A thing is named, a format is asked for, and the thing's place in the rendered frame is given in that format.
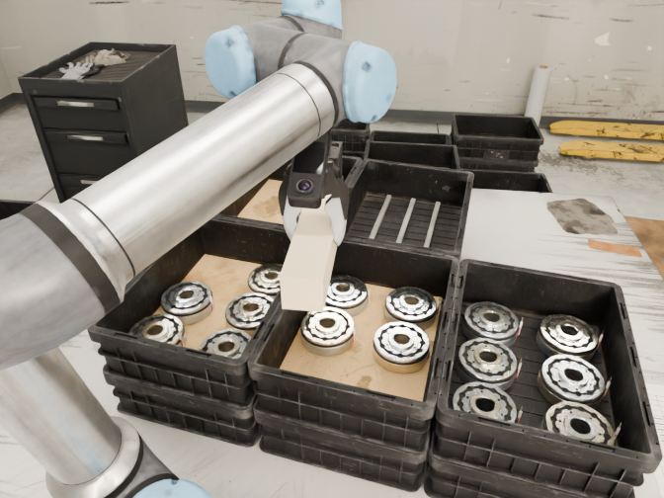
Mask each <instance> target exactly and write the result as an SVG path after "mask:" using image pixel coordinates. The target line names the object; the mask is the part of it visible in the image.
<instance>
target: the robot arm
mask: <svg viewBox="0 0 664 498"><path fill-rule="evenodd" d="M281 14H282V16H280V17H278V18H275V19H270V20H266V21H261V22H256V23H252V24H247V25H242V26H237V25H235V26H232V27H231V28H230V29H227V30H224V31H220V32H217V33H215V34H213V35H212V36H210V38H209V39H208V40H207V43H206V47H205V54H204V59H205V64H206V71H207V76H208V78H209V80H210V82H211V84H212V86H213V87H214V88H215V89H216V91H217V92H218V93H219V94H221V95H222V96H224V97H225V98H228V99H231V100H230V101H228V102H227V103H225V104H223V105H222V106H220V107H218V108H217V109H215V110H214V111H212V112H210V113H209V114H207V115H205V116H204V117H202V118H200V119H199V120H197V121H196V122H194V123H192V124H190V125H188V126H187V127H185V128H184V129H182V130H180V131H179V132H177V133H175V134H174V135H172V136H171V137H169V138H167V139H166V140H164V141H162V142H161V143H159V144H158V145H156V146H154V147H153V148H151V149H149V150H148V151H146V152H144V153H143V154H141V155H140V156H138V157H136V158H135V159H133V160H131V161H130V162H128V163H127V164H126V165H124V166H123V167H121V168H119V169H118V170H116V171H115V172H113V173H111V174H110V175H108V176H106V177H105V178H103V179H101V180H100V181H98V182H97V183H95V184H93V185H92V186H90V187H88V188H87V189H85V190H84V191H82V192H80V193H79V194H77V195H75V196H74V197H72V198H71V199H69V200H67V201H66V202H64V203H62V204H54V203H48V202H43V201H38V202H36V203H34V204H32V205H31V206H29V207H26V208H25V209H23V210H21V211H20V212H18V213H16V214H14V215H12V216H10V217H8V218H5V219H1V220H0V425H1V426H2V427H3V428H4V429H5V430H6V431H7V432H8V433H9V434H10V435H11V436H12V437H13V438H14V439H15V440H16V441H17V442H18V443H19V444H20V445H21V446H22V447H23V448H24V449H25V450H26V451H27V452H28V453H29V454H30V455H31V456H32V457H34V458H35V459H36V460H37V461H38V462H39V463H40V464H41V465H42V466H43V467H44V468H45V469H46V471H45V484H46V488H47V491H48V492H49V494H50V495H51V496H52V497H53V498H212V497H211V496H210V495H209V494H208V492H207V491H205V490H204V489H203V488H202V487H201V486H200V485H198V484H197V483H195V482H192V481H189V480H186V479H179V478H178V477H177V476H176V475H175V474H174V473H173V472H172V471H171V470H170V469H169V468H168V467H167V466H166V465H165V464H164V463H163V462H162V461H161V460H160V459H159V458H158V457H157V456H156V455H155V454H154V453H153V451H152V450H151V449H150V448H149V446H148V445H147V444H146V442H144V440H143V439H142V438H141V436H140V435H139V433H138V432H137V431H136V429H135V428H134V427H133V425H132V424H130V423H129V422H128V421H127V420H126V419H123V418H121V417H117V416H110V415H109V414H108V413H107V411H106V410H105V409H104V407H103V406H102V405H101V403H100V402H99V401H98V399H97V398H96V397H95V395H94V394H93V393H92V391H91V390H90V389H89V387H88V386H87V385H86V383H85V382H84V381H83V379H82V378H81V377H80V375H79V374H78V373H77V371H76V370H75V369H74V368H73V367H72V366H71V364H70V363H69V361H68V360H67V359H66V357H65V356H64V355H63V353H62V352H61V351H60V349H59V348H58V346H60V345H61V344H63V343H65V342H67V341H68V340H70V339H72V338H74V337H75V336H77V335H79V334H80V333H82V332H83V331H84V330H86V329H87V328H89V327H90V326H92V325H93V324H94V323H96V322H97V321H99V320H100V319H102V318H103V317H104V316H105V315H106V314H108V313H109V312H110V311H112V310H113V309H114V308H116V307H117V306H118V305H120V304H121V303H122V302H123V301H124V295H125V285H126V283H127V282H128V281H129V280H130V279H132V278H133V277H134V276H136V275H137V274H138V273H140V272H141V271H142V270H144V269H145V268H146V267H148V266H149V265H150V264H152V263H153V262H154V261H156V260H157V259H158V258H160V257H161V256H162V255H164V254H165V253H166V252H168V251H169V250H170V249H172V248H173V247H174V246H176V245H177V244H178V243H180V242H181V241H182V240H184V239H185V238H186V237H188V236H189V235H190V234H192V233H193V232H194V231H196V230H197V229H198V228H200V227H201V226H202V225H204V224H205V223H206V222H208V221H209V220H210V219H212V218H213V217H214V216H215V215H217V214H218V213H219V212H221V211H222V210H223V209H225V208H226V207H228V206H229V205H230V204H232V203H233V202H234V201H236V200H237V199H238V198H240V197H241V196H242V195H244V194H245V193H246V192H248V191H249V190H250V189H252V188H253V187H254V186H256V185H257V184H258V183H260V182H261V181H262V180H264V179H265V178H266V177H268V176H269V175H270V174H272V173H273V172H274V171H276V170H277V169H278V168H280V167H281V166H282V165H284V164H285V163H286V162H288V161H289V160H291V164H290V165H288V168H287V170H288V171H289V173H287V172H285V174H284V176H283V177H284V178H283V181H282V183H281V185H280V188H279V193H278V199H279V205H280V210H281V216H282V218H283V223H284V227H285V230H286V233H287V235H288V237H289V239H290V242H291V241H292V238H293V235H294V232H295V229H296V227H297V224H298V221H299V218H298V215H299V214H300V213H301V210H302V209H303V208H314V209H318V208H320V207H321V203H322V199H325V197H326V196H328V195H330V194H331V197H330V198H328V199H327V200H326V202H325V205H324V209H325V212H326V214H327V215H328V216H329V217H330V219H331V225H330V226H331V229H332V230H333V240H334V242H335V244H336V245H337V246H339V245H340V244H341V242H342V240H343V238H344V235H345V229H346V223H347V215H348V208H349V202H350V193H349V188H348V186H347V185H346V184H345V183H344V177H343V176H341V175H342V149H343V142H337V141H332V129H333V128H335V127H336V126H338V125H339V122H340V121H341V120H343V119H349V120H350V121H351V122H354V123H356V122H362V123H373V122H376V121H377V120H379V119H380V118H381V117H382V116H383V115H384V114H385V113H386V112H387V110H388V108H389V107H390V105H391V103H392V100H393V97H394V94H395V90H396V83H397V79H396V66H395V63H394V60H393V58H392V57H391V55H390V54H389V53H388V52H387V51H386V50H384V49H382V48H379V47H376V46H372V45H368V44H364V43H363V42H362V41H344V40H342V32H343V27H342V14H341V2H340V0H283V9H282V11H281ZM335 145H338V146H339V147H337V146H335ZM338 166H339V167H338ZM338 173H339V174H338ZM49 238H50V239H49Z"/></svg>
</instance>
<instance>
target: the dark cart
mask: <svg viewBox="0 0 664 498"><path fill-rule="evenodd" d="M112 48H113V49H114V50H116V51H124V52H127V53H129V54H130V57H129V58H127V59H125V60H124V61H126V63H120V64H113V65H108V66H105V67H101V68H98V69H99V70H100V71H99V72H98V73H95V74H92V75H89V76H85V77H83V78H81V79H61V78H62V77H63V76H64V74H62V73H61V72H60V71H59V69H60V68H61V67H64V68H65V69H66V70H67V69H68V68H69V66H65V65H64V64H65V63H68V62H71V63H73V65H74V67H75V66H76V64H75V63H76V62H80V61H81V60H82V59H83V58H84V59H85V57H86V55H87V56H88V57H89V55H90V53H91V52H95V53H96V54H98V51H101V50H103V49H105V50H108V51H111V50H112ZM18 81H19V84H20V87H21V90H22V93H23V96H24V99H25V102H26V104H27V107H28V110H29V113H30V116H31V119H32V122H33V125H34V128H35V131H36V134H37V137H38V140H39V143H40V146H41V151H42V154H43V157H44V159H45V162H46V165H47V168H48V171H49V174H50V177H51V180H52V183H53V185H54V188H55V191H56V194H57V197H58V200H59V203H60V204H62V203H64V202H66V201H67V200H69V199H71V198H72V197H74V196H75V195H77V194H79V193H80V192H82V191H84V190H85V189H87V188H88V187H90V186H92V185H93V184H95V183H97V182H98V181H100V180H101V179H103V178H105V177H106V176H108V175H110V174H111V173H113V172H115V171H116V170H118V169H119V168H121V167H123V166H124V165H126V164H127V163H128V162H130V161H131V160H133V159H135V158H136V157H138V156H140V155H141V154H143V153H144V152H146V151H148V150H149V149H151V148H153V147H154V146H156V145H158V144H159V143H161V142H162V141H164V140H166V139H167V138H169V137H171V136H172V135H174V134H175V133H177V132H179V131H180V130H182V129H184V128H185V127H187V126H188V125H189V122H188V116H187V110H186V104H185V98H184V91H183V85H182V79H181V73H180V67H179V61H178V54H177V48H176V45H175V44H163V43H132V42H101V41H89V42H88V43H86V44H84V45H82V46H80V47H78V48H76V49H73V50H71V51H69V52H67V53H65V54H64V55H62V56H60V57H58V58H56V59H54V60H52V61H50V62H48V63H46V64H44V65H42V66H40V67H38V68H36V69H34V70H32V71H30V72H28V73H26V74H24V75H22V76H20V77H18Z"/></svg>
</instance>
